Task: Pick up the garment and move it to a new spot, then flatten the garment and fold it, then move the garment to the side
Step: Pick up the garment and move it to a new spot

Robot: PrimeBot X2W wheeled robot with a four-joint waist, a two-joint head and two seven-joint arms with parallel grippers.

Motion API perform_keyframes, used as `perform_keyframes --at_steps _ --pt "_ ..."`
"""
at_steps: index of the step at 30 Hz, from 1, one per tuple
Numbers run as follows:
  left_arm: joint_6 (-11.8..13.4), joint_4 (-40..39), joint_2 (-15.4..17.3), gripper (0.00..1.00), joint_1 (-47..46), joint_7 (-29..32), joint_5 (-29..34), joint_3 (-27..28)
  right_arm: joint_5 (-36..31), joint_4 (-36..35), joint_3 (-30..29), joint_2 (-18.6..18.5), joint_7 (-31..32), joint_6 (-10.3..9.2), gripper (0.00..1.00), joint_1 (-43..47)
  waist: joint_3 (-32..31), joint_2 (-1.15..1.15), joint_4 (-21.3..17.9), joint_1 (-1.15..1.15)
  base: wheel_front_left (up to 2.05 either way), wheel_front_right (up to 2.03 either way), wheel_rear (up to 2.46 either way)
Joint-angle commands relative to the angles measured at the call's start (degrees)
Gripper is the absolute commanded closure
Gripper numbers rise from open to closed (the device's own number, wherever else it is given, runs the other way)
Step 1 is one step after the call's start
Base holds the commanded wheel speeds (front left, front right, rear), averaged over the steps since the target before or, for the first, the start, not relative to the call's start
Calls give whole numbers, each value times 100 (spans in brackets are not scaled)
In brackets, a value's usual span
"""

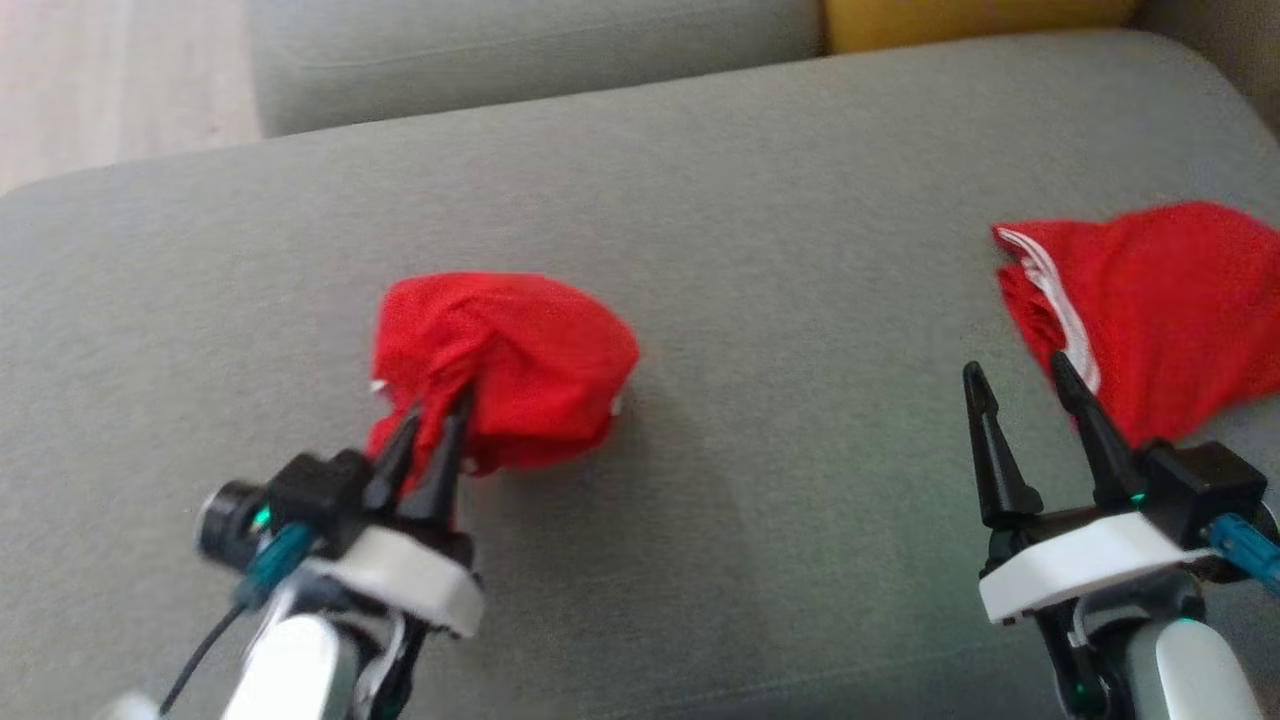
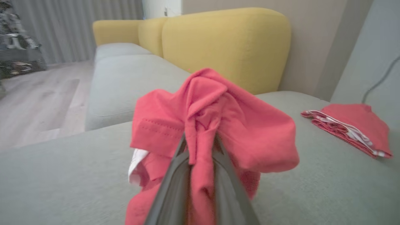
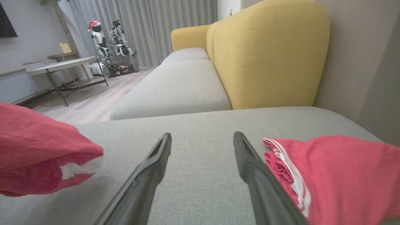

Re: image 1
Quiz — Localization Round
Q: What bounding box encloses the grey sofa seat cushion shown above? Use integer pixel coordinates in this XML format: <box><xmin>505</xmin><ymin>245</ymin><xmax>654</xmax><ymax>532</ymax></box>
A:
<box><xmin>245</xmin><ymin>0</ymin><xmax>829</xmax><ymax>138</ymax></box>

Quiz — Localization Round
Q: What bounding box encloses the teal right cable connector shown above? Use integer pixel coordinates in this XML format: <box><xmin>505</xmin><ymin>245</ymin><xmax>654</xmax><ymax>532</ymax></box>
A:
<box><xmin>1210</xmin><ymin>513</ymin><xmax>1280</xmax><ymax>591</ymax></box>

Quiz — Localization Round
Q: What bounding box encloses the red shorts white waistband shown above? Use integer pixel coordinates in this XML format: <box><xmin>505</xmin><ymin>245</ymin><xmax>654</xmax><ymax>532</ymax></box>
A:
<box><xmin>365</xmin><ymin>272</ymin><xmax>641</xmax><ymax>479</ymax></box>

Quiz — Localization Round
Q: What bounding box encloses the teal left cable connector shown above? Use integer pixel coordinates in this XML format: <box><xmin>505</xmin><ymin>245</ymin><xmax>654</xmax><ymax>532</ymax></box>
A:
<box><xmin>235</xmin><ymin>522</ymin><xmax>316</xmax><ymax>606</ymax></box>

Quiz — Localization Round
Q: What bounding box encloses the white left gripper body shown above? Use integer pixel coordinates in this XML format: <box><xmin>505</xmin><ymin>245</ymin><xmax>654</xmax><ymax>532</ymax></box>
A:
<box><xmin>300</xmin><ymin>520</ymin><xmax>486</xmax><ymax>639</ymax></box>

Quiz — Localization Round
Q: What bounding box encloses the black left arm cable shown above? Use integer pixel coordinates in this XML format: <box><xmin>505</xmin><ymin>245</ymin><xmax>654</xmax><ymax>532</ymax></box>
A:
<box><xmin>160</xmin><ymin>600</ymin><xmax>251</xmax><ymax>716</ymax></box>

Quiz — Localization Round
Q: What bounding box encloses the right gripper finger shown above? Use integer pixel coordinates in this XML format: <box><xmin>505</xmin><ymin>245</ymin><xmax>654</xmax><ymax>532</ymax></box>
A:
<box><xmin>962</xmin><ymin>362</ymin><xmax>1043</xmax><ymax>529</ymax></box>
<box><xmin>1050</xmin><ymin>352</ymin><xmax>1146</xmax><ymax>506</ymax></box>

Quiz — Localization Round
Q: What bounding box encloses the grey sofa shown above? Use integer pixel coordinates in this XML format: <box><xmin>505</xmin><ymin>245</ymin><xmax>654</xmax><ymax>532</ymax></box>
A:
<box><xmin>0</xmin><ymin>30</ymin><xmax>1280</xmax><ymax>720</ymax></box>

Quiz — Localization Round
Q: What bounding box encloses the teal cable connector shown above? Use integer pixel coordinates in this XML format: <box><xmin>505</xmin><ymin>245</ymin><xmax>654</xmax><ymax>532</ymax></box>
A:
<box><xmin>1210</xmin><ymin>513</ymin><xmax>1280</xmax><ymax>591</ymax></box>
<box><xmin>235</xmin><ymin>522</ymin><xmax>316</xmax><ymax>606</ymax></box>

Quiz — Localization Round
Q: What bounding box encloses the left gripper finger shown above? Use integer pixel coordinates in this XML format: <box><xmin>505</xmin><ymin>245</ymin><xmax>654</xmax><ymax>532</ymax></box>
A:
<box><xmin>362</xmin><ymin>405</ymin><xmax>422</xmax><ymax>512</ymax></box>
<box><xmin>400</xmin><ymin>390</ymin><xmax>474</xmax><ymax>531</ymax></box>

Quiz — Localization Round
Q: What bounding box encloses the red basketball jersey white trim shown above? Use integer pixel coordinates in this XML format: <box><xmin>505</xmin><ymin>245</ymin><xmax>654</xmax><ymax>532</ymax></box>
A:
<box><xmin>992</xmin><ymin>202</ymin><xmax>1280</xmax><ymax>451</ymax></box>

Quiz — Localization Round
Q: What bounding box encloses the taupe sofa backrest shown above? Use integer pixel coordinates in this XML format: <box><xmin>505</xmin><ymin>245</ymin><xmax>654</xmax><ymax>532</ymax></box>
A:
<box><xmin>1135</xmin><ymin>0</ymin><xmax>1280</xmax><ymax>136</ymax></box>

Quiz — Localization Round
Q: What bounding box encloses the yellow sofa backrest cushion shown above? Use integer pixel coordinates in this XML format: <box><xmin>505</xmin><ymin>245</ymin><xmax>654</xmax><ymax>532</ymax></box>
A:
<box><xmin>825</xmin><ymin>0</ymin><xmax>1141</xmax><ymax>56</ymax></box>

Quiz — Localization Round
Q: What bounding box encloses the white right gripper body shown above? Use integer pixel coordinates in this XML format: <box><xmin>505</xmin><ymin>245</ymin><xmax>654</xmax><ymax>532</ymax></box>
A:
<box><xmin>978</xmin><ymin>500</ymin><xmax>1216</xmax><ymax>626</ymax></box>

